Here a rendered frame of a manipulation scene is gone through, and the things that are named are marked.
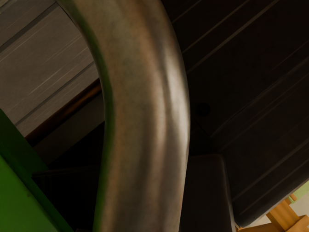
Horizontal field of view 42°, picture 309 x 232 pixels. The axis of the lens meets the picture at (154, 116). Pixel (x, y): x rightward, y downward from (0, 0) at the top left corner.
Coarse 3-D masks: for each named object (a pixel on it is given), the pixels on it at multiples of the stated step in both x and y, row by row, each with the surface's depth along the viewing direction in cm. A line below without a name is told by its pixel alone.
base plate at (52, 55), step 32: (32, 0) 49; (0, 32) 50; (32, 32) 54; (64, 32) 59; (0, 64) 55; (32, 64) 60; (64, 64) 66; (0, 96) 62; (32, 96) 68; (64, 96) 75; (32, 128) 78
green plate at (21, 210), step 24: (0, 120) 23; (0, 144) 17; (24, 144) 23; (0, 168) 16; (24, 168) 21; (48, 168) 24; (0, 192) 16; (24, 192) 16; (0, 216) 16; (24, 216) 16; (48, 216) 16
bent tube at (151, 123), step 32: (64, 0) 13; (96, 0) 13; (128, 0) 13; (160, 0) 14; (96, 32) 13; (128, 32) 13; (160, 32) 13; (96, 64) 14; (128, 64) 13; (160, 64) 13; (128, 96) 13; (160, 96) 13; (128, 128) 13; (160, 128) 13; (128, 160) 13; (160, 160) 13; (128, 192) 13; (160, 192) 13; (96, 224) 13; (128, 224) 13; (160, 224) 13
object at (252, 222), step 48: (192, 0) 24; (240, 0) 23; (288, 0) 23; (192, 48) 23; (240, 48) 23; (288, 48) 22; (192, 96) 23; (240, 96) 22; (288, 96) 22; (192, 144) 23; (240, 144) 22; (288, 144) 22; (240, 192) 22; (288, 192) 21
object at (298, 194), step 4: (304, 184) 852; (308, 184) 852; (300, 188) 850; (304, 188) 850; (308, 188) 850; (296, 192) 848; (300, 192) 848; (304, 192) 848; (292, 196) 841; (296, 196) 846; (300, 196) 846; (288, 200) 846; (292, 200) 844; (296, 200) 844; (288, 204) 843; (240, 228) 817; (244, 228) 817
